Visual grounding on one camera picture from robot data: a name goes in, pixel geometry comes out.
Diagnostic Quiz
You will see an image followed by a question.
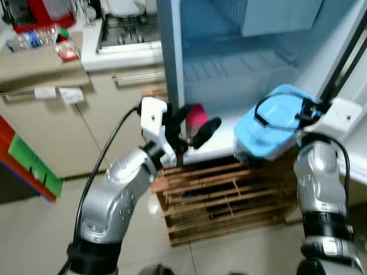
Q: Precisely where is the blue lidded food container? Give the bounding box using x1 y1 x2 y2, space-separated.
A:
233 84 322 161

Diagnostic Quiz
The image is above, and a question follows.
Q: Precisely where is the clear wine glass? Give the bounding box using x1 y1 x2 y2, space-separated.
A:
80 0 99 28

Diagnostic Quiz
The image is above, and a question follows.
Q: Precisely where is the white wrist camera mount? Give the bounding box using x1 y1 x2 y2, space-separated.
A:
315 99 363 144
139 96 175 167

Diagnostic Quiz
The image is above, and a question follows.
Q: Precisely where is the white fridge door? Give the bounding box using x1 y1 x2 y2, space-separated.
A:
338 34 367 187

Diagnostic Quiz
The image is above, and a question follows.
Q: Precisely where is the white lidded cooking pot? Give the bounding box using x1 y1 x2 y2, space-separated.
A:
102 0 147 18

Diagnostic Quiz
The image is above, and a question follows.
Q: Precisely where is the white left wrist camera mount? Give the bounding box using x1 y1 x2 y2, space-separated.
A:
139 96 175 167

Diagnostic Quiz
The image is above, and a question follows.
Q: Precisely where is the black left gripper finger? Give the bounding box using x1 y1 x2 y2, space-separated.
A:
188 117 222 151
172 103 193 125

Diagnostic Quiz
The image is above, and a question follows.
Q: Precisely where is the grey mini fridge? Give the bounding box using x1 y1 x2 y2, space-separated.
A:
156 0 367 167

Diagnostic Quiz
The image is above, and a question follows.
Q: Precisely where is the white paper label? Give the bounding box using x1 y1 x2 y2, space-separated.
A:
34 87 57 99
59 87 85 105

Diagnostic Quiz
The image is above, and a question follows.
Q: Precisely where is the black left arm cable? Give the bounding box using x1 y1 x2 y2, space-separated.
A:
72 106 143 253

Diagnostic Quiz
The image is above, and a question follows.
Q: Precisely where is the cream kitchen cabinet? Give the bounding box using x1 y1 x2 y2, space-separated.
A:
0 23 167 179

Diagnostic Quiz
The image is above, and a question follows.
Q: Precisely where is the red coffee machine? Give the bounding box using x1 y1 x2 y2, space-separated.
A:
9 0 78 33

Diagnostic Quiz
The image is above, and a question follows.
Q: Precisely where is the silver drawer handle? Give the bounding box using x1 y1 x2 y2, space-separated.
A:
0 87 35 99
112 72 165 85

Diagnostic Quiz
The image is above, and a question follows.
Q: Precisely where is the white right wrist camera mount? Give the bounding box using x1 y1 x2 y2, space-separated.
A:
315 99 363 144

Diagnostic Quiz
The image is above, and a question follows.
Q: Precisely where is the magenta small container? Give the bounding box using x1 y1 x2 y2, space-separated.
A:
186 103 208 128

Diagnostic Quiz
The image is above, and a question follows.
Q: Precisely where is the steel gas stove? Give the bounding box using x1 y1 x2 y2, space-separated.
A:
96 13 163 55

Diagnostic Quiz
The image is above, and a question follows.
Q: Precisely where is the wooden slatted rack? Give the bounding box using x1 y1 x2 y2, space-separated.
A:
142 86 302 247

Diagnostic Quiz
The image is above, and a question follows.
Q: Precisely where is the red flat board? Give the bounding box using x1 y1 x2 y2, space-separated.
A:
0 115 58 202

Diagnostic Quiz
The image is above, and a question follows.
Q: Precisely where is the clear plastic water bottle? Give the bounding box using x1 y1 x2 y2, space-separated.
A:
16 29 58 51

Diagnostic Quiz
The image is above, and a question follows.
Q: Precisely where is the green flat board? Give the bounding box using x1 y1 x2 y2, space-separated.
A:
7 133 64 198

